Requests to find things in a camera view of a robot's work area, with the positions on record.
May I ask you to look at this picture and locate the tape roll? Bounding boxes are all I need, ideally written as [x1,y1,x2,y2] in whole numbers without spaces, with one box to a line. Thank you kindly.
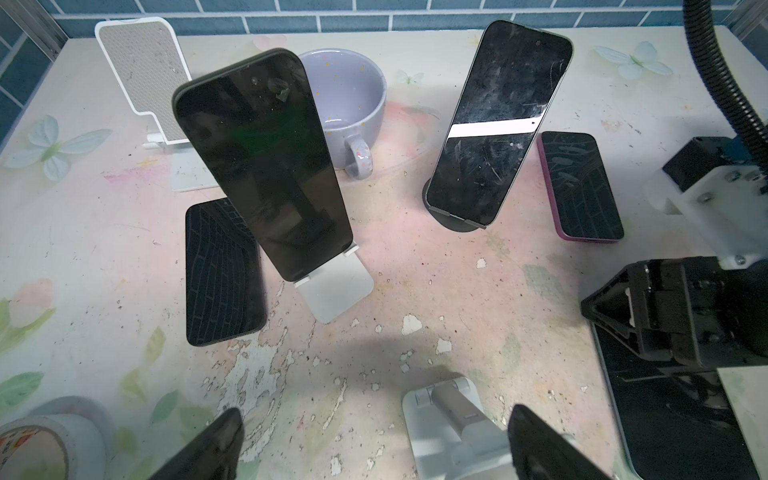
[1,396,116,479]

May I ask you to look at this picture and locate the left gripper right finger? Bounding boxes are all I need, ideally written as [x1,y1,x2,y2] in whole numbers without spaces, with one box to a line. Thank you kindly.
[507,404,609,480]

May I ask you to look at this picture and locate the teal-edged phone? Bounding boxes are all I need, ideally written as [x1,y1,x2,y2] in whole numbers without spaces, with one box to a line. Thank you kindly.
[427,20,573,229]

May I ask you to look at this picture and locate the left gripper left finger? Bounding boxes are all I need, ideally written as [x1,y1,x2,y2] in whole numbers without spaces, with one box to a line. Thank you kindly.
[150,407,245,480]

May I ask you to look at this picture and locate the purple-cased black phone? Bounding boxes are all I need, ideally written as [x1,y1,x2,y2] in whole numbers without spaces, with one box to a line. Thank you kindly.
[537,131,625,243]

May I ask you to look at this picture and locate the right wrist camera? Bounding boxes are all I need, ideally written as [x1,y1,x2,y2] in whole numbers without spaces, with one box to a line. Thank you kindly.
[643,137,767,270]

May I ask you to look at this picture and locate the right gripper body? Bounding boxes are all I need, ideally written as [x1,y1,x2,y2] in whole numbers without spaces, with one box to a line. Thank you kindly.
[581,257,767,369]

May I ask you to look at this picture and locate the lavender mug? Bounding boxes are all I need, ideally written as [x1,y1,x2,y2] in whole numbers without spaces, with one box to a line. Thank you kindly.
[300,49,387,180]

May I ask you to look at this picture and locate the white stand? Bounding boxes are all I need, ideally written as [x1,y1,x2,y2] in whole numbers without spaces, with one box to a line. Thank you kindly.
[94,16,220,193]
[402,377,518,479]
[294,242,374,324]

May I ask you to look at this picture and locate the black round stand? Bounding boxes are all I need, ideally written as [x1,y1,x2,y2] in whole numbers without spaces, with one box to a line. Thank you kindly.
[422,180,479,233]

